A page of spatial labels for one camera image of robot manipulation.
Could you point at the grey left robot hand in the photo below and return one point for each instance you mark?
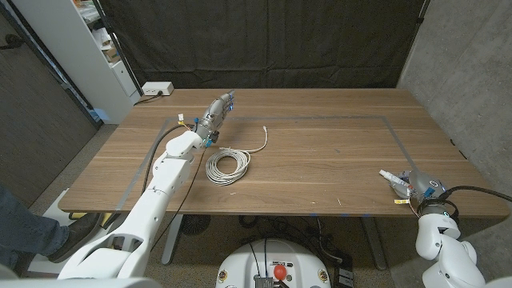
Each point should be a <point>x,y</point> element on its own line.
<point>214,116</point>

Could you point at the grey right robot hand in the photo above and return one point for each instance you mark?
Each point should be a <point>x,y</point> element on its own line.
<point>422,184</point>

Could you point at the white toothpaste tube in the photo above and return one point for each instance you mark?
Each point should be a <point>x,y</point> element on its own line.
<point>390,176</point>

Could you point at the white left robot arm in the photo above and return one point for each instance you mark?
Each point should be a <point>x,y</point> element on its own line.
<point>170,172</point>

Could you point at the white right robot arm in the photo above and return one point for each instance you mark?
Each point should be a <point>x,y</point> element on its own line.
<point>436,236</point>

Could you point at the white power strip box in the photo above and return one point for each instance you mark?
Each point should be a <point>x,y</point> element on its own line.
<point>157,88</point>

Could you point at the grey table leg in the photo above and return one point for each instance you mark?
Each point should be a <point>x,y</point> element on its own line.
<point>374,244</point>
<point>172,240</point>

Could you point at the wooden panel with metal strip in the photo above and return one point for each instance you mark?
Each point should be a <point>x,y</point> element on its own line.
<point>300,117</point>

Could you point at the black backdrop curtain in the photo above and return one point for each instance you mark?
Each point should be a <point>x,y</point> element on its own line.
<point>260,40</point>

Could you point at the black round grille object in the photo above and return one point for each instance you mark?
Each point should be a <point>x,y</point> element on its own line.
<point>195,224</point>

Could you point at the black backdrop stand pole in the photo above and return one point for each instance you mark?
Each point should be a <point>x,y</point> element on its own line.
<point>422,10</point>
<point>118,46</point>

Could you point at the brown cardboard box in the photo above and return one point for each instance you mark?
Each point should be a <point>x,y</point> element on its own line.
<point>110,54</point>

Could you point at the black floor power strip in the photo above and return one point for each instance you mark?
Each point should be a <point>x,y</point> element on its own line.
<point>344,276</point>

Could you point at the white robot torso base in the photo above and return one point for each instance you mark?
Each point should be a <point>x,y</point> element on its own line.
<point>248,264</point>

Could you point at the white shelf cabinet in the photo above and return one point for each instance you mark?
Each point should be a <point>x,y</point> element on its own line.
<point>76,52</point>

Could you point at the red emergency stop button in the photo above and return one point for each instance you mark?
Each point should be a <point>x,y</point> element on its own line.
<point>280,272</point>

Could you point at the person's black shoe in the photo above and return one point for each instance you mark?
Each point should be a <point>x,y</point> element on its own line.
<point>78,234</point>

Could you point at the person's leg in jeans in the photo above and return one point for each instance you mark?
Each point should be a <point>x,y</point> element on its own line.
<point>24,228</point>

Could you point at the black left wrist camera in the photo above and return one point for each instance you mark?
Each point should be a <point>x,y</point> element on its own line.
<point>212,138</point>

